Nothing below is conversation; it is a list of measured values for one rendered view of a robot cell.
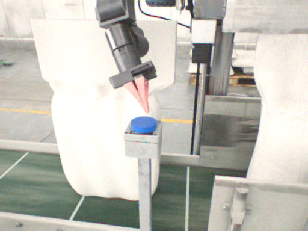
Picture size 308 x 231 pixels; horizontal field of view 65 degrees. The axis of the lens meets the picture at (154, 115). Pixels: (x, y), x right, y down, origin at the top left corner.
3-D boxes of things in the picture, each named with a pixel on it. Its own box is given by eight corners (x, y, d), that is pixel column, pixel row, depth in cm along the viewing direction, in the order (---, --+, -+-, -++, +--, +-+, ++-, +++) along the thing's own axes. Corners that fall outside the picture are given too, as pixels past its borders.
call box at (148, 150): (124, 156, 56) (122, 133, 53) (132, 139, 63) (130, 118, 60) (158, 159, 55) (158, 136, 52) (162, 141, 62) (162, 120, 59)
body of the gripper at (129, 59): (118, 89, 59) (108, 61, 60) (157, 73, 58) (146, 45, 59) (110, 85, 53) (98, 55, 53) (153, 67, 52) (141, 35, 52)
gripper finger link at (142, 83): (132, 120, 59) (118, 84, 59) (159, 109, 58) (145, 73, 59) (124, 120, 52) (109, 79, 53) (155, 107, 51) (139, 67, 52)
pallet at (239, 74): (189, 83, 357) (190, 74, 351) (190, 70, 431) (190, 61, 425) (276, 88, 342) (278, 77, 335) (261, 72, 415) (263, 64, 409)
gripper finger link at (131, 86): (141, 117, 58) (127, 80, 59) (168, 106, 58) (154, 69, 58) (135, 116, 52) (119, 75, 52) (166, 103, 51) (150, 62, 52)
